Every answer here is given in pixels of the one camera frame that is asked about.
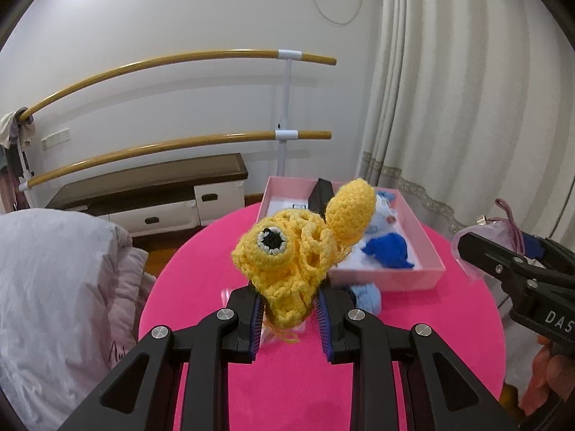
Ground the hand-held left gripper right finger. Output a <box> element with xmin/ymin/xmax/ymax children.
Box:
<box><xmin>316</xmin><ymin>287</ymin><xmax>517</xmax><ymax>431</ymax></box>

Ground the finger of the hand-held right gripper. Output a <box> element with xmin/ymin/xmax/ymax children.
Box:
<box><xmin>521</xmin><ymin>235</ymin><xmax>575</xmax><ymax>275</ymax></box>
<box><xmin>457</xmin><ymin>232</ymin><xmax>547</xmax><ymax>289</ymax></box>

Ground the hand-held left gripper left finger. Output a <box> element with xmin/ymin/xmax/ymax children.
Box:
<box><xmin>58</xmin><ymin>285</ymin><xmax>266</xmax><ymax>431</ymax></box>

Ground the clear bag of hair ties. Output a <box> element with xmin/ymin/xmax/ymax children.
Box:
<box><xmin>451</xmin><ymin>198</ymin><xmax>532</xmax><ymax>284</ymax></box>

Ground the pink cardboard box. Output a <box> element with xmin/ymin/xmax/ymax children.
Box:
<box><xmin>258</xmin><ymin>176</ymin><xmax>446</xmax><ymax>293</ymax></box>

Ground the yellow crochet toy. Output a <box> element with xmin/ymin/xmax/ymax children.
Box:
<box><xmin>231</xmin><ymin>179</ymin><xmax>377</xmax><ymax>344</ymax></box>

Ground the bright blue crochet piece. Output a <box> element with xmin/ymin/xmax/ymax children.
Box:
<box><xmin>359</xmin><ymin>232</ymin><xmax>415</xmax><ymax>270</ymax></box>

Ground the white and blue crochet doll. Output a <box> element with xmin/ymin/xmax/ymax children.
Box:
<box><xmin>363</xmin><ymin>190</ymin><xmax>401</xmax><ymax>237</ymax></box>

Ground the black rectangular case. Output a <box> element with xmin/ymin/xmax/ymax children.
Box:
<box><xmin>307</xmin><ymin>178</ymin><xmax>336</xmax><ymax>214</ymax></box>

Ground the person's right hand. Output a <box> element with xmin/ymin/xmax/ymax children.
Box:
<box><xmin>516</xmin><ymin>337</ymin><xmax>569</xmax><ymax>418</ymax></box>

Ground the light blue yarn piece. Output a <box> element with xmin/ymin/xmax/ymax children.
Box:
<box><xmin>348</xmin><ymin>283</ymin><xmax>383</xmax><ymax>315</ymax></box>

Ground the pink round tablecloth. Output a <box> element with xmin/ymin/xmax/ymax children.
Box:
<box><xmin>137</xmin><ymin>202</ymin><xmax>508</xmax><ymax>431</ymax></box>

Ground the pale pink quilt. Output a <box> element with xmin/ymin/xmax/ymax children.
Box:
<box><xmin>105</xmin><ymin>247</ymin><xmax>158</xmax><ymax>370</ymax></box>

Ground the cream pleated curtain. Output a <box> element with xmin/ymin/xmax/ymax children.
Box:
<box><xmin>357</xmin><ymin>0</ymin><xmax>575</xmax><ymax>261</ymax></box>

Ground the low dark-topped white cabinet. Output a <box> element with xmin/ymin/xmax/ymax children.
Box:
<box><xmin>46</xmin><ymin>153</ymin><xmax>249</xmax><ymax>238</ymax></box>

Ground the short wooden ballet bar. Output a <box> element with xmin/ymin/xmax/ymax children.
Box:
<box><xmin>18</xmin><ymin>130</ymin><xmax>332</xmax><ymax>191</ymax></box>

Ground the grey duvet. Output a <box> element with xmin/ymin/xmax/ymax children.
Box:
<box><xmin>0</xmin><ymin>209</ymin><xmax>134</xmax><ymax>431</ymax></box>

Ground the long wooden ballet bar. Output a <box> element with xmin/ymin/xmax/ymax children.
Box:
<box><xmin>15</xmin><ymin>49</ymin><xmax>337</xmax><ymax>122</ymax></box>

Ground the hanging clothes bundle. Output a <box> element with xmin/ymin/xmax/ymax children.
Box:
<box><xmin>0</xmin><ymin>108</ymin><xmax>37</xmax><ymax>214</ymax></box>

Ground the white ballet bar post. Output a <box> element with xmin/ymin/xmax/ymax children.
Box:
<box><xmin>17</xmin><ymin>141</ymin><xmax>37</xmax><ymax>210</ymax></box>
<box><xmin>275</xmin><ymin>48</ymin><xmax>301</xmax><ymax>179</ymax></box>

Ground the white wall switch plate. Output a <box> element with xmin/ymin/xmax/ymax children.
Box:
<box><xmin>41</xmin><ymin>129</ymin><xmax>72</xmax><ymax>150</ymax></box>

